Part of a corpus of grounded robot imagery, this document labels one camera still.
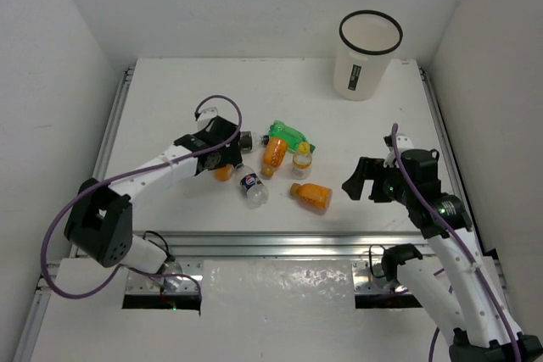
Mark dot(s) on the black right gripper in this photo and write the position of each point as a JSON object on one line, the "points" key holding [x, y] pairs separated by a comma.
{"points": [[370, 168]]}

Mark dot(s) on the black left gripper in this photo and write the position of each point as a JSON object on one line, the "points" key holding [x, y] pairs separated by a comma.
{"points": [[232, 142]]}

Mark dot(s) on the orange juice bottle white label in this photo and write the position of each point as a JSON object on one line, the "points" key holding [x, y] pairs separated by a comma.
{"points": [[224, 173]]}

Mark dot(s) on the clear Pepsi bottle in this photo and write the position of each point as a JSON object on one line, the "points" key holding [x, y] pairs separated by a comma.
{"points": [[252, 187]]}

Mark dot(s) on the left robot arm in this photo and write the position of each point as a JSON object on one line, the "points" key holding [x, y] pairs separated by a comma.
{"points": [[101, 223]]}

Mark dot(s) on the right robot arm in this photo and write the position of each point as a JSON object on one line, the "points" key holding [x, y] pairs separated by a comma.
{"points": [[473, 320]]}

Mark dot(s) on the white bin black rim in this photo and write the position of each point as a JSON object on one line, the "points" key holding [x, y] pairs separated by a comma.
{"points": [[367, 42]]}

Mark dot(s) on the clear bottle black label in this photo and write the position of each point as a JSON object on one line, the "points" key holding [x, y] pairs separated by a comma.
{"points": [[250, 141]]}

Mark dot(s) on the orange bottle brown cap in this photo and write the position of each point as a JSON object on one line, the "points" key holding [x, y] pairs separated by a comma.
{"points": [[312, 195]]}

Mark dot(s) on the orange bottle fruit label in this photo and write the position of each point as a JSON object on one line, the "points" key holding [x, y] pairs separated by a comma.
{"points": [[273, 156]]}

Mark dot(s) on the clear bottle yellow cap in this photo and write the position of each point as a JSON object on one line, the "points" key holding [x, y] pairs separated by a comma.
{"points": [[302, 161]]}

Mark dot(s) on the green plastic bottle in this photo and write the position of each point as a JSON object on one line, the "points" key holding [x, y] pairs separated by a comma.
{"points": [[289, 134]]}

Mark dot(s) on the white foam cover plate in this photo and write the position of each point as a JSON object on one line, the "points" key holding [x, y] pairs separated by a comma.
{"points": [[297, 288]]}

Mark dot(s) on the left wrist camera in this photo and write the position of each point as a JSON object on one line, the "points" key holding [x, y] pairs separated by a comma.
{"points": [[204, 117]]}

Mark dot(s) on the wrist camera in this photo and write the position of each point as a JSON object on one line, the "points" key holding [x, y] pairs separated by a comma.
{"points": [[403, 143], [204, 117]]}

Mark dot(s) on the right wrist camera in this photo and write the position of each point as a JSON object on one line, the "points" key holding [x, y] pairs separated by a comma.
{"points": [[403, 143]]}

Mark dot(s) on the left side rail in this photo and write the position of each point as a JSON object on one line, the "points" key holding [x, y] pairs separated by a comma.
{"points": [[113, 122]]}

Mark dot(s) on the aluminium table edge rail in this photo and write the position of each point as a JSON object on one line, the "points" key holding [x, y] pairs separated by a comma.
{"points": [[287, 245]]}

